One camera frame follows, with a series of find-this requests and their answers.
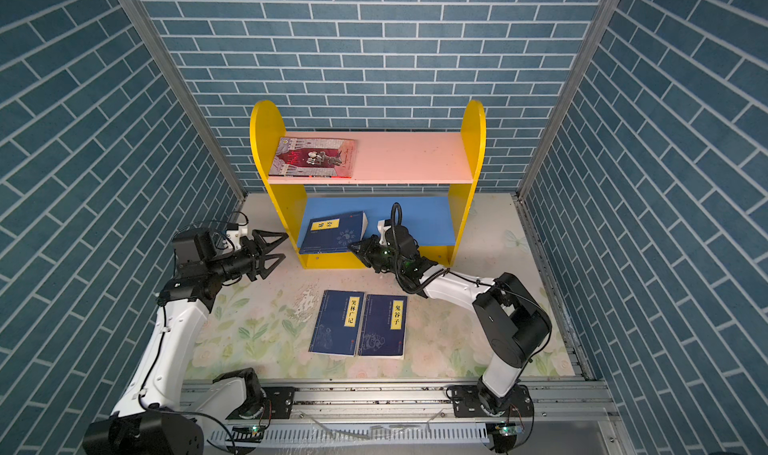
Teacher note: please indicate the yellow wooden bookshelf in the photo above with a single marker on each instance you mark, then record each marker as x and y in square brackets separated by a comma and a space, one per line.
[433, 175]

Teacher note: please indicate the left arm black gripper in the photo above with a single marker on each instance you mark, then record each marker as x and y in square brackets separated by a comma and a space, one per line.
[255, 259]

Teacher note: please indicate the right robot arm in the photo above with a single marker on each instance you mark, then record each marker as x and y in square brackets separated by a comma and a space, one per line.
[515, 325]

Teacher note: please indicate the blue book left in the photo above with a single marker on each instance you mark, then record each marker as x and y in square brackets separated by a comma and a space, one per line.
[337, 325]

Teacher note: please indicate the aluminium corner post left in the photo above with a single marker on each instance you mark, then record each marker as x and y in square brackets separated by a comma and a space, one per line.
[150, 36]

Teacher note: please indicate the aluminium corner post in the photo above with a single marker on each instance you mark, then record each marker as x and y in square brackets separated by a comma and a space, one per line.
[592, 38]
[150, 36]

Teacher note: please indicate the aluminium corner post right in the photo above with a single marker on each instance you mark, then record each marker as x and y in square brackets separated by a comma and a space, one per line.
[592, 38]

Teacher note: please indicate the illustrated red grey book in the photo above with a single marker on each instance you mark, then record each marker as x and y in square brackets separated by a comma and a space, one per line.
[314, 157]

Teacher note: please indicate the blue book yellow label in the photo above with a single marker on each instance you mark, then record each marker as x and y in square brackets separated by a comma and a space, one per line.
[334, 234]

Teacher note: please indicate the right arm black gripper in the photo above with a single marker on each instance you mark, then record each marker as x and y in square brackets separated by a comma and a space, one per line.
[371, 243]

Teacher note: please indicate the blue book underneath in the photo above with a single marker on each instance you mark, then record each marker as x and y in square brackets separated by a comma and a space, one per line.
[383, 327]

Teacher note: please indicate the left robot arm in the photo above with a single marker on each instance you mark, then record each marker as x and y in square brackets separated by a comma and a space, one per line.
[148, 418]

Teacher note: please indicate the aluminium front rail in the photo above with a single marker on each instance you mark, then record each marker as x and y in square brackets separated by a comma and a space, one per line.
[545, 416]

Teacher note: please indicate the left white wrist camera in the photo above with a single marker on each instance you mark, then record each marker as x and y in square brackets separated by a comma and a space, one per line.
[234, 232]

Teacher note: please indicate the floral table mat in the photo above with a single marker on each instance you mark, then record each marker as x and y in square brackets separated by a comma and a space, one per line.
[268, 324]

